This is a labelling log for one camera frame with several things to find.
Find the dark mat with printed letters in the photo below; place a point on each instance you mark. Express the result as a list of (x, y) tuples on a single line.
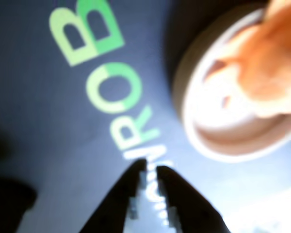
[(38, 97)]

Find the round wooden box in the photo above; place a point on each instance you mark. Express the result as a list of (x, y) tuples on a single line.
[(208, 121)]

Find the orange plush toy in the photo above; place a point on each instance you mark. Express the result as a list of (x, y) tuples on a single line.
[(269, 60)]

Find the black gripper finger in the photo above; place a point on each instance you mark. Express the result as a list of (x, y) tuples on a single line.
[(186, 208), (116, 208)]

